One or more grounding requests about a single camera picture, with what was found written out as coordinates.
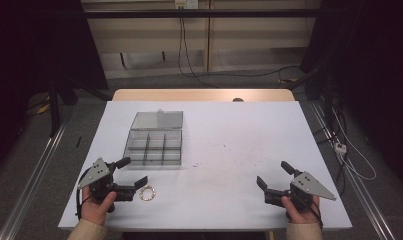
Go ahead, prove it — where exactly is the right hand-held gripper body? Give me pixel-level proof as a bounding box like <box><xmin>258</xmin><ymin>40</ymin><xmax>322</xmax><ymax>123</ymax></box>
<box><xmin>264</xmin><ymin>170</ymin><xmax>338</xmax><ymax>212</ymax></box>

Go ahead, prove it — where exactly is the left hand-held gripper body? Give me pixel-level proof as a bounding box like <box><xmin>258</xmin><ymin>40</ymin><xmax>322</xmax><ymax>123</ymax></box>
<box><xmin>77</xmin><ymin>157</ymin><xmax>136</xmax><ymax>205</ymax></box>

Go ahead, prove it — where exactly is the small metal ring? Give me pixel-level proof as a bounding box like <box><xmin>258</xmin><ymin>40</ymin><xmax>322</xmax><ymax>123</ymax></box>
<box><xmin>138</xmin><ymin>185</ymin><xmax>156</xmax><ymax>202</ymax></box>

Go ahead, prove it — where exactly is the clear plastic compartment box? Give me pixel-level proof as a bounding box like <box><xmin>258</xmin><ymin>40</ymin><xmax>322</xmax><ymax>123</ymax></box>
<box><xmin>122</xmin><ymin>110</ymin><xmax>185</xmax><ymax>167</ymax></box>

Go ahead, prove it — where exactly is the person's right hand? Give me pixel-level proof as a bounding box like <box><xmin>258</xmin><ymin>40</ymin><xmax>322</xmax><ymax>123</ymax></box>
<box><xmin>281</xmin><ymin>194</ymin><xmax>321</xmax><ymax>225</ymax></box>

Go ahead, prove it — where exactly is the person's left hand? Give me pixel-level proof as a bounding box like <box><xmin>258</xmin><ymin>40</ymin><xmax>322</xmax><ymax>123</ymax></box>
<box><xmin>80</xmin><ymin>185</ymin><xmax>118</xmax><ymax>227</ymax></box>

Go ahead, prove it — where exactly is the white power strip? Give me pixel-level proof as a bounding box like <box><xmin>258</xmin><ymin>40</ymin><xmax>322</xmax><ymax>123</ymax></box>
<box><xmin>333</xmin><ymin>142</ymin><xmax>348</xmax><ymax>155</ymax></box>

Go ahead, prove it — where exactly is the black metal stand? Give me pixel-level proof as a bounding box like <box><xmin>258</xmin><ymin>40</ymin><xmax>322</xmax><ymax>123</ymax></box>
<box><xmin>48</xmin><ymin>77</ymin><xmax>63</xmax><ymax>138</ymax></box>

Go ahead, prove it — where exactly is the black curtain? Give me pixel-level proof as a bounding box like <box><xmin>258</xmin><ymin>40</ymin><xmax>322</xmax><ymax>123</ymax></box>
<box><xmin>0</xmin><ymin>0</ymin><xmax>110</xmax><ymax>181</ymax></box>
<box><xmin>300</xmin><ymin>0</ymin><xmax>403</xmax><ymax>193</ymax></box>

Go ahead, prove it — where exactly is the black horizontal bar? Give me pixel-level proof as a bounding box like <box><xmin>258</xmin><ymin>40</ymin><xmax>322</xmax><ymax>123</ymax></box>
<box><xmin>83</xmin><ymin>8</ymin><xmax>324</xmax><ymax>19</ymax></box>

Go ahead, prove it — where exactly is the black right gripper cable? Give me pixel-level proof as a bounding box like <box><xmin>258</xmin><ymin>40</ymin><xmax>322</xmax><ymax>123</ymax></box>
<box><xmin>297</xmin><ymin>195</ymin><xmax>325</xmax><ymax>231</ymax></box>

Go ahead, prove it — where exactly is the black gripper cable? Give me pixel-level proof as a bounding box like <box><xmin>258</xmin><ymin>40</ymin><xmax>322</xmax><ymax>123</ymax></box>
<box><xmin>297</xmin><ymin>195</ymin><xmax>325</xmax><ymax>231</ymax></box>
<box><xmin>75</xmin><ymin>167</ymin><xmax>92</xmax><ymax>221</ymax></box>

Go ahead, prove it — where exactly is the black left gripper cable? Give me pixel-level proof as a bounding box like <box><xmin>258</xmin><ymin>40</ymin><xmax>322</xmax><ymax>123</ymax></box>
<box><xmin>75</xmin><ymin>167</ymin><xmax>92</xmax><ymax>221</ymax></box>

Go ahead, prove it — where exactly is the metal floor rail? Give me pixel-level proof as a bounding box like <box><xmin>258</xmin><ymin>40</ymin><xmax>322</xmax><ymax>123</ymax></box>
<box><xmin>309</xmin><ymin>100</ymin><xmax>397</xmax><ymax>240</ymax></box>
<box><xmin>0</xmin><ymin>121</ymin><xmax>69</xmax><ymax>240</ymax></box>

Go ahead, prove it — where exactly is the white cable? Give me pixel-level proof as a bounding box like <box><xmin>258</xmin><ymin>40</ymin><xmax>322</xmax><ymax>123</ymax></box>
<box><xmin>331</xmin><ymin>107</ymin><xmax>378</xmax><ymax>182</ymax></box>

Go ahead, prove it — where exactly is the black floor cable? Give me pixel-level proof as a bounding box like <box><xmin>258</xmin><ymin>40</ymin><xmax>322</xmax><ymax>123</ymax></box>
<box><xmin>188</xmin><ymin>65</ymin><xmax>302</xmax><ymax>80</ymax></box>

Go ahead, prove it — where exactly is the black hanging wall cable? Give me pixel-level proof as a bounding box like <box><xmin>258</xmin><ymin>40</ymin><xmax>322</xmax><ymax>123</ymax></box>
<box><xmin>177</xmin><ymin>6</ymin><xmax>221</xmax><ymax>90</ymax></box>

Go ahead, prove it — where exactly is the white wall socket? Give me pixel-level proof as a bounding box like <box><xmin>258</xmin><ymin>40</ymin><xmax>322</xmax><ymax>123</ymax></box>
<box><xmin>174</xmin><ymin>0</ymin><xmax>200</xmax><ymax>10</ymax></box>

